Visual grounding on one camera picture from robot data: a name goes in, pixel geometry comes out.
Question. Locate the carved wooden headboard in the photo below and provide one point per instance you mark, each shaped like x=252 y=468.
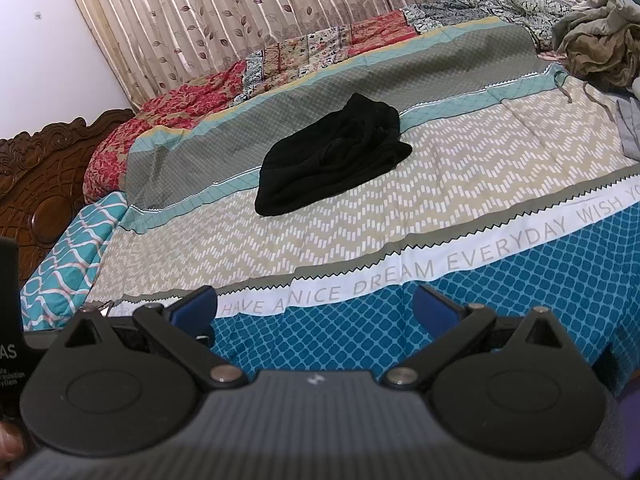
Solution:
x=45 y=170

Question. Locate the person's left hand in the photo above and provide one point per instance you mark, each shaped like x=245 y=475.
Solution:
x=7 y=442

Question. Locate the beige crumpled clothes pile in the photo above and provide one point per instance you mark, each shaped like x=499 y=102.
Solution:
x=600 y=40

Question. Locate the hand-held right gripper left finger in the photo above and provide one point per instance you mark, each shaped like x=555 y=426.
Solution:
x=194 y=310

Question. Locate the teal wavy patterned pillow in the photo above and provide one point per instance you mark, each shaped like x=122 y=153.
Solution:
x=75 y=255

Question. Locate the black pants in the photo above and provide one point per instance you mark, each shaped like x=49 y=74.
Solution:
x=330 y=160

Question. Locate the beige leaf print curtain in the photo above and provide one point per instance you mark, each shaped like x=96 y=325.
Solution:
x=240 y=15

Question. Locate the grey cloth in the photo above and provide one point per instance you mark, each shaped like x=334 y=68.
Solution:
x=631 y=130

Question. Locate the dark floral blanket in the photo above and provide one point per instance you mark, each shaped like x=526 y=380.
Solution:
x=480 y=5

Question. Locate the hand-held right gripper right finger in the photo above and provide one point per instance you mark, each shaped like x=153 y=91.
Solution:
x=436 y=312

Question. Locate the patterned striped bedsheet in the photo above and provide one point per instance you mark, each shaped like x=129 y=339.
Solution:
x=350 y=245

